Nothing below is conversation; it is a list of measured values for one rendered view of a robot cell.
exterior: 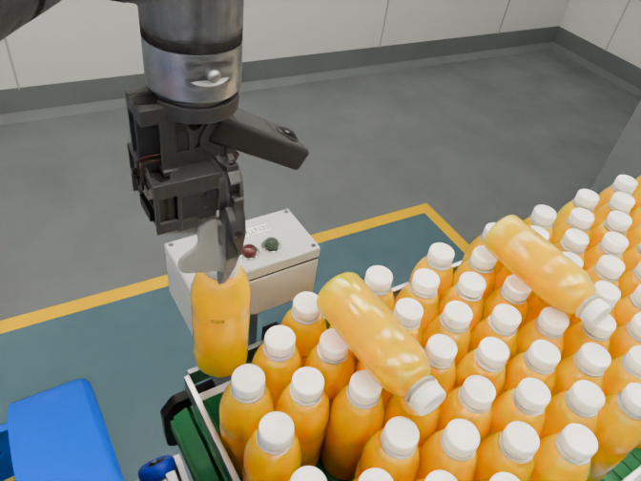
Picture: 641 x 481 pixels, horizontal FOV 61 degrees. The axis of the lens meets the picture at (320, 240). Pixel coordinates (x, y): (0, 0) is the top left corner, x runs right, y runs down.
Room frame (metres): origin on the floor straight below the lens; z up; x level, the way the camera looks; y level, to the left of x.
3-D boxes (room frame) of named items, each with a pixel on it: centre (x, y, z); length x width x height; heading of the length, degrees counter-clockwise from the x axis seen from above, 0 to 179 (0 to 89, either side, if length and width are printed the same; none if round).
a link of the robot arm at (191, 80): (0.39, 0.12, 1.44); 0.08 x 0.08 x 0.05
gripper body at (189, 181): (0.39, 0.13, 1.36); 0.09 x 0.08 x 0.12; 127
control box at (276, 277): (0.56, 0.11, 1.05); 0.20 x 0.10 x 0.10; 127
